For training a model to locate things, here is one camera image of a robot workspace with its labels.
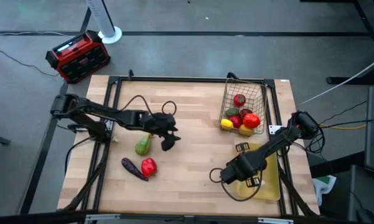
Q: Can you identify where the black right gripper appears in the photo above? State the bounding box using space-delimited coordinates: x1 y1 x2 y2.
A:
220 142 268 189

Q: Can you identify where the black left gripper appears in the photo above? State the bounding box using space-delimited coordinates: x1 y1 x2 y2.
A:
139 112 182 152

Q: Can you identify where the green pear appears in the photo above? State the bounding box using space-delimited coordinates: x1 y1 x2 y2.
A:
134 134 152 157

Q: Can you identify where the orange-yellow mango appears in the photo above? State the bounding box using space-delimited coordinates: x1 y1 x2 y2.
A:
238 124 255 137

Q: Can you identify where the red bell pepper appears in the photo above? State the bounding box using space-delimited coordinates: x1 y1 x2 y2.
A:
141 157 158 178

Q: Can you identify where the orange tomato with green stem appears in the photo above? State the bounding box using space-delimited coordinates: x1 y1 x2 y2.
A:
242 113 261 129

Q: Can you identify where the round red apple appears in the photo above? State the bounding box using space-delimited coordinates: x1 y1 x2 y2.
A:
228 115 243 129

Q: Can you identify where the yellow lemon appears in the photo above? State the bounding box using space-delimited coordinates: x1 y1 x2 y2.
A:
220 118 234 131

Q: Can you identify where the purple eggplant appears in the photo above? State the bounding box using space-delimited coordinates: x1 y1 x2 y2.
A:
121 157 149 182

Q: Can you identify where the yellow plastic bin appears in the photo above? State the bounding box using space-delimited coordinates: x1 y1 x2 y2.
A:
235 142 282 202

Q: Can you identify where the green and white bag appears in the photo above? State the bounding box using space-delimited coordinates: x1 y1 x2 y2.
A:
312 175 337 206

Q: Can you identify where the red and black power station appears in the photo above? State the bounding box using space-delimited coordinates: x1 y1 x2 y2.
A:
45 30 111 84

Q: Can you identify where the white pole with round base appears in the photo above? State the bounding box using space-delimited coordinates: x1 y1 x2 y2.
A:
86 0 123 45

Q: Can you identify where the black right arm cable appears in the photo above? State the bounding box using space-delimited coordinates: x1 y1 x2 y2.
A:
208 167 264 202

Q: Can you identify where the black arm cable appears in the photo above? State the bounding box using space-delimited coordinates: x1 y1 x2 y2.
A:
208 167 264 202
119 94 178 118

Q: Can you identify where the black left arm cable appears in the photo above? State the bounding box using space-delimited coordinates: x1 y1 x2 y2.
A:
119 94 178 118

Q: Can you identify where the silver metal bracket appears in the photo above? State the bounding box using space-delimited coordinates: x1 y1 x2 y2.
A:
85 213 121 223
257 217 295 224

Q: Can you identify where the black aluminium table frame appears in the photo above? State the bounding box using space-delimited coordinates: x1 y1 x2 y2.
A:
62 70 320 218

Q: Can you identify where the gold wire basket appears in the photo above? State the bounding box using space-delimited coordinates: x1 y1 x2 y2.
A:
219 77 268 137

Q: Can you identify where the white cable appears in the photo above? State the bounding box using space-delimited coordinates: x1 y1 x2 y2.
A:
295 54 374 108

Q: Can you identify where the black power cable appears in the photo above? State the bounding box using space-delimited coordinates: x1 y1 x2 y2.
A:
63 136 94 175

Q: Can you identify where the yellow cable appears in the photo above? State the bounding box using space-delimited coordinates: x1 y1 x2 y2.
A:
317 123 367 131

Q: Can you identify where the dark floor cable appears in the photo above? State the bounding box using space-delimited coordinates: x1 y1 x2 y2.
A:
0 40 62 78

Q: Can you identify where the black desk frame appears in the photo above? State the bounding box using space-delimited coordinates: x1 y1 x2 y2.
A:
300 0 374 86

